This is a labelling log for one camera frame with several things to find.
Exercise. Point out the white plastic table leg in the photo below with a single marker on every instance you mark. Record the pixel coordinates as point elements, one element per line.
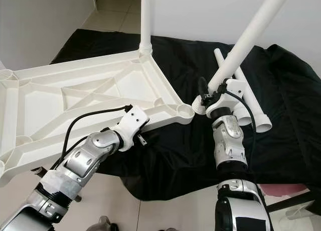
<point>263,120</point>
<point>146,20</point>
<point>251,40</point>
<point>218,60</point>

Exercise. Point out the white plastic table top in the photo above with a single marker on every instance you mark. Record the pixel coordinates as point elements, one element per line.
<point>50,110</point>

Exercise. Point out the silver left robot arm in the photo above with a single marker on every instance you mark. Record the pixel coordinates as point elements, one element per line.
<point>85,160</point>

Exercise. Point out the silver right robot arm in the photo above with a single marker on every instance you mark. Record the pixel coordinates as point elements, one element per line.
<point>228,140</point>

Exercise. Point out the black cloth cover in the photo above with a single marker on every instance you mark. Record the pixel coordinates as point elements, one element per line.
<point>180,163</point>

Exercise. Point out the grey robot left leg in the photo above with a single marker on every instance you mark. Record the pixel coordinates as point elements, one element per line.
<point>108,224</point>

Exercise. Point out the pink cushioned seat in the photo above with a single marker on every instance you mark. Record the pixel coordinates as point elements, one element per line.
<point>291,189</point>

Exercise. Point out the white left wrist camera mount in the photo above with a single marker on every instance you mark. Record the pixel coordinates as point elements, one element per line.
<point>133,121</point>

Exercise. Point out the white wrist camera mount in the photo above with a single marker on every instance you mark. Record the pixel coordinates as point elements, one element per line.
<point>133,121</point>
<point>234,91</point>

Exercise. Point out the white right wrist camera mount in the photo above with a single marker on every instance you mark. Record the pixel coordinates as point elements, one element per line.
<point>234,91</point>

